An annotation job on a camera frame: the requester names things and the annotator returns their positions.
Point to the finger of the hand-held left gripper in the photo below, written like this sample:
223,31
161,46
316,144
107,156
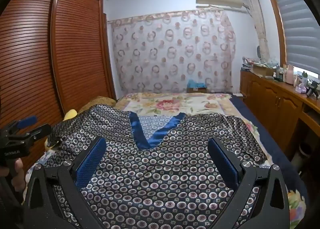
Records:
27,121
37,131

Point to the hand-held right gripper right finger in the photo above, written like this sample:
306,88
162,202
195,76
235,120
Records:
225,166

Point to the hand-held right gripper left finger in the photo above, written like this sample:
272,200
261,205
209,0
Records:
91,161

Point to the navy circle-print garment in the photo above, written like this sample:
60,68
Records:
162,169

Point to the person's left hand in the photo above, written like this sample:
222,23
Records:
18,174

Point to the yellow plush toy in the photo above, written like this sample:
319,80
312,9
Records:
70,114

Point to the wooden louvered wardrobe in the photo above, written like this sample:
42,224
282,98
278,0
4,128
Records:
37,56

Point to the grey round bin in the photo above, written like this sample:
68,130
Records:
298,155

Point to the floral blanket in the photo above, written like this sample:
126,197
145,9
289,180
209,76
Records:
175,104

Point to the small cardboard box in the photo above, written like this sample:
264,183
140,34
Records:
197,90

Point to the wooden sideboard cabinet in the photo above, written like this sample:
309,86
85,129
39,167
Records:
270,96

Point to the open cardboard box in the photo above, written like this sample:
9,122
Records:
262,70

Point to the pile of papers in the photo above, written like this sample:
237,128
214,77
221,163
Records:
247,64

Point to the dark green bottle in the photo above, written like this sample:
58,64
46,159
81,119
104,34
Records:
278,73

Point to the purple tissue pack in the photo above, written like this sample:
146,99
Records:
301,89

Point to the pink bottle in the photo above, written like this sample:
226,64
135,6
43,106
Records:
290,75

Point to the small black tripod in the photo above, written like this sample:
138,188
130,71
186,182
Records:
312,91

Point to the green-capped bottle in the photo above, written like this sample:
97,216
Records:
304,77

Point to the small round fan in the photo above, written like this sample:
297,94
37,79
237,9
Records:
258,52

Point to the circle-print sheer curtain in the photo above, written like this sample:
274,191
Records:
175,51

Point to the beige lace curtain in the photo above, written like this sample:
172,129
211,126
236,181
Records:
257,24

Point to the grey window blind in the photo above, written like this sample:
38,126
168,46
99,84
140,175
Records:
297,31

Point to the wooden window frame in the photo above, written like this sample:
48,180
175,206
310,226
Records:
276,19

